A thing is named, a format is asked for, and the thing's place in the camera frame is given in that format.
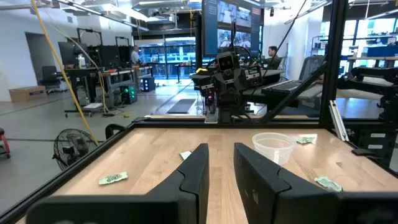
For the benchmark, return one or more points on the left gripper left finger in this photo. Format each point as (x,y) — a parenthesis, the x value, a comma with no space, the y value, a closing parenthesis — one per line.
(174,202)

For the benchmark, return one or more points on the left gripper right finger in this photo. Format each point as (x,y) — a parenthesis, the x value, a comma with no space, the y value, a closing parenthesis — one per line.
(280,202)

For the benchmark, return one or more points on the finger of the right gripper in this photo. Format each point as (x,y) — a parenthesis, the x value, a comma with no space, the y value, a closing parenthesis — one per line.
(221,88)
(239,81)

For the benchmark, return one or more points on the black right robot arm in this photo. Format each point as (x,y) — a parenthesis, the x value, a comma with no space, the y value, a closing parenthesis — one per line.
(228,109)

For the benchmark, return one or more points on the person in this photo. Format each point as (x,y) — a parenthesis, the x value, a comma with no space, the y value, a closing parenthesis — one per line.
(135,56)
(273,59)

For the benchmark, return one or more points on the black keyboard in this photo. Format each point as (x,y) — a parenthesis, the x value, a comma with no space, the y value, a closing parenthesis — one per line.
(281,86)

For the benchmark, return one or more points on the black floor mat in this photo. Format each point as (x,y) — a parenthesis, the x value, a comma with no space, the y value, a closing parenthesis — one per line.
(182,106)

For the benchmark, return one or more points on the large display screen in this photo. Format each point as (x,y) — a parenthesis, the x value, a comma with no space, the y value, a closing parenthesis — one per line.
(230,28)

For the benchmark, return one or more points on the grey mesh chair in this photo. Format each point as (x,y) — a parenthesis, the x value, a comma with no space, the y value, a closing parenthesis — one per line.
(311,67)

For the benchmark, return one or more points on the clear round plastic container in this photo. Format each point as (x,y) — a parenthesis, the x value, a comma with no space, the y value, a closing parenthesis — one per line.
(264,146)

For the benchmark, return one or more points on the grey desk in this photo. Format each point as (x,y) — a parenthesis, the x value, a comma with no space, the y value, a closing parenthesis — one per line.
(311,93)

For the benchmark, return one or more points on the computer tower blue lights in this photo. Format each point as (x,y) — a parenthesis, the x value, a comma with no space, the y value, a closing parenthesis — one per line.
(148,84)

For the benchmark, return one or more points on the computer tower green lights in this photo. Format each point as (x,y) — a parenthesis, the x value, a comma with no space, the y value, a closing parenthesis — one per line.
(129,93)

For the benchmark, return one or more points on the silver aluminium profile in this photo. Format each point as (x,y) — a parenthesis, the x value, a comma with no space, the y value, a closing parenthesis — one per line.
(339,123)

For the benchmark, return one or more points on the black control box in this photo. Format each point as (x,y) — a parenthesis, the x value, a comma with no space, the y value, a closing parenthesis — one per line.
(379,146)

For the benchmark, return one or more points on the black floor fan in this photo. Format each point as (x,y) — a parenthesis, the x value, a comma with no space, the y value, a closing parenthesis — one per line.
(73,147)

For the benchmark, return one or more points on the white bottle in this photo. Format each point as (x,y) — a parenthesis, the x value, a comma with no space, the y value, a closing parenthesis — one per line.
(81,62)

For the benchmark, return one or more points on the black wheeled desk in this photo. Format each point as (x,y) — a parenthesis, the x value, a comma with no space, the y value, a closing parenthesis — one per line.
(77,73)

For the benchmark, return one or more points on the black desk monitor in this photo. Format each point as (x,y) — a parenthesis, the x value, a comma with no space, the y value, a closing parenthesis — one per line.
(68,53)

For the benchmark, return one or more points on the black office chair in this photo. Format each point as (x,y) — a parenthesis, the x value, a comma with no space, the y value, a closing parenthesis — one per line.
(49,74)

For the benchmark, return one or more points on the red stool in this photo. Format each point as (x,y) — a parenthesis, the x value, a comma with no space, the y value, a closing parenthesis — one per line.
(3,140)

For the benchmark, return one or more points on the cardboard box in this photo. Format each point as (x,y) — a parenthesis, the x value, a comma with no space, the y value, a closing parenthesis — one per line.
(28,94)

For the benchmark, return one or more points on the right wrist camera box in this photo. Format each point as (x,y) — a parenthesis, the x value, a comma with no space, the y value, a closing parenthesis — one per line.
(225,61)

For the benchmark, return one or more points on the black aluminium table frame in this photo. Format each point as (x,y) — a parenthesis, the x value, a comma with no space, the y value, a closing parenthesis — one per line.
(334,62)

